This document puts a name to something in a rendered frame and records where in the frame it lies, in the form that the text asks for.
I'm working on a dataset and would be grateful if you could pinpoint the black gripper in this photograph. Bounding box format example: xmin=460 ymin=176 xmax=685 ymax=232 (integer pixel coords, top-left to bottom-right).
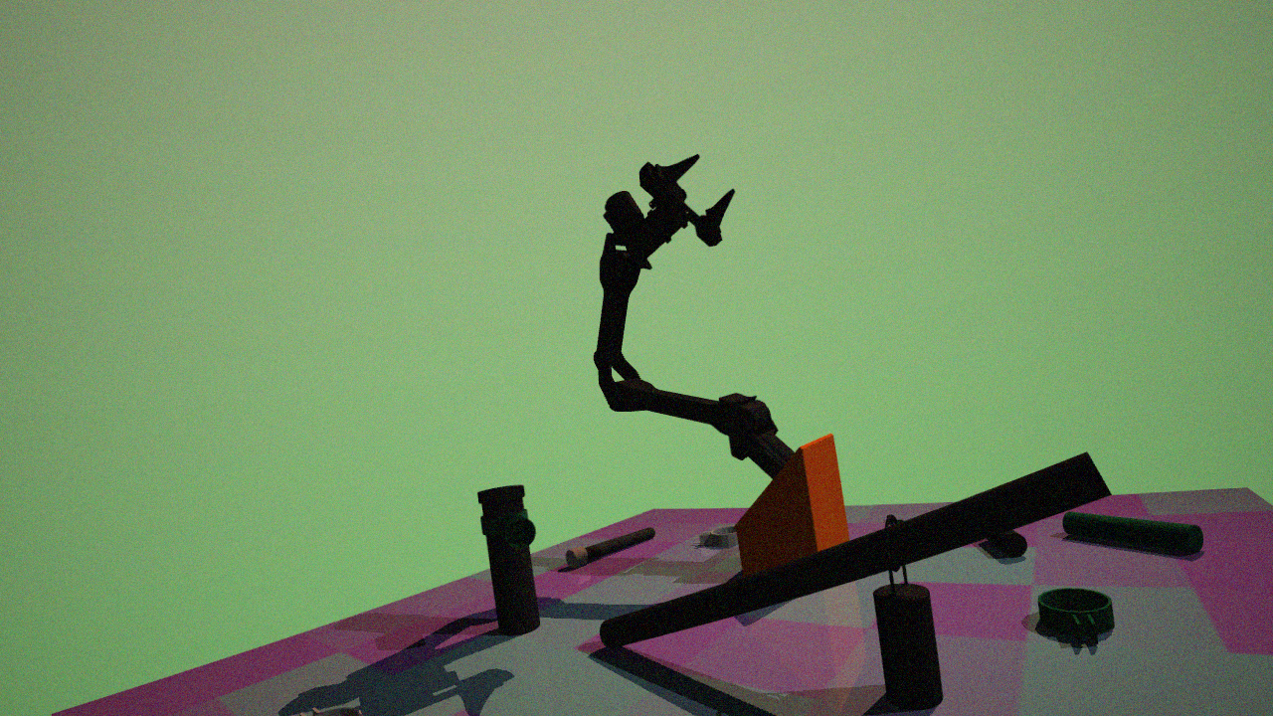
xmin=639 ymin=154 xmax=735 ymax=247

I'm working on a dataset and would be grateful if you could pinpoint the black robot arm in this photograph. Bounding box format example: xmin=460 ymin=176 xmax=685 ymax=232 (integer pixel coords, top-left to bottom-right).
xmin=594 ymin=191 xmax=796 ymax=478

